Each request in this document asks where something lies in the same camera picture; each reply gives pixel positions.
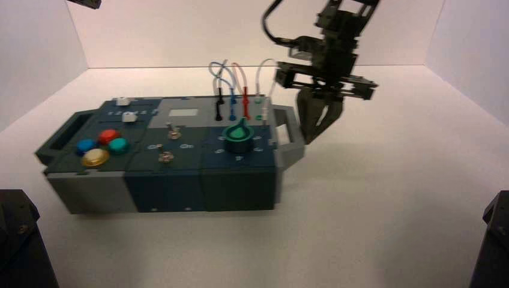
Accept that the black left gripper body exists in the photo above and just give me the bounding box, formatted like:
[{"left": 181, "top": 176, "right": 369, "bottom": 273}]
[{"left": 65, "top": 0, "right": 102, "bottom": 10}]

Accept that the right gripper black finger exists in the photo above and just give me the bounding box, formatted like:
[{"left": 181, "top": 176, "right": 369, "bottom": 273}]
[
  {"left": 296, "top": 88, "right": 325, "bottom": 140},
  {"left": 307, "top": 99, "right": 345, "bottom": 145}
]

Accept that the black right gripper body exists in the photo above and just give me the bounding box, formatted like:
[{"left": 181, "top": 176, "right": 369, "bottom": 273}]
[{"left": 276, "top": 40, "right": 379, "bottom": 100}]

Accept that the grey and teal task box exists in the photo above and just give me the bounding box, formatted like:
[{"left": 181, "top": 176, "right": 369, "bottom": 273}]
[{"left": 35, "top": 95, "right": 306, "bottom": 215}]

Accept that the green rotary knob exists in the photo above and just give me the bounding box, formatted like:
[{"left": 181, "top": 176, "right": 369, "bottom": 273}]
[{"left": 221, "top": 117, "right": 255, "bottom": 154}]

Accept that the red push button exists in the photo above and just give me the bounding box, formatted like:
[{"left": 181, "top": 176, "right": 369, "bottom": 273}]
[{"left": 97, "top": 129, "right": 121, "bottom": 146}]

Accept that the blue push button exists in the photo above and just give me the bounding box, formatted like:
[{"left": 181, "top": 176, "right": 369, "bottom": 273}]
[{"left": 76, "top": 139, "right": 97, "bottom": 156}]

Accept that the teal push button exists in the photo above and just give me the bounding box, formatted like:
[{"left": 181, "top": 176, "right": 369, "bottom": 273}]
[{"left": 108, "top": 137, "right": 131, "bottom": 155}]

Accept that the yellow push button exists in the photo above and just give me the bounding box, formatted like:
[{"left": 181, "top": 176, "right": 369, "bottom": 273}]
[{"left": 81, "top": 148, "right": 110, "bottom": 168}]

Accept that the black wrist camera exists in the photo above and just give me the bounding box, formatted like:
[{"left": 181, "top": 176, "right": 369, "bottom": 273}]
[{"left": 289, "top": 35, "right": 324, "bottom": 61}]

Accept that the white plug jumper cable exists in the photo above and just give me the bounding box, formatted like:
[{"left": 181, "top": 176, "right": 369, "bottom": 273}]
[{"left": 254, "top": 58, "right": 279, "bottom": 121}]

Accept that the red plug jumper cable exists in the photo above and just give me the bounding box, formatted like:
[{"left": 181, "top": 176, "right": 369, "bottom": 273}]
[{"left": 232, "top": 62, "right": 252, "bottom": 120}]

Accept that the blue plug jumper cable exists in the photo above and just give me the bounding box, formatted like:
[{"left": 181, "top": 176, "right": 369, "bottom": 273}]
[{"left": 214, "top": 63, "right": 238, "bottom": 121}]

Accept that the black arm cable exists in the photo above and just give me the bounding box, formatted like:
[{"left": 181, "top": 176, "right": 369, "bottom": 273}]
[{"left": 261, "top": 0, "right": 295, "bottom": 44}]

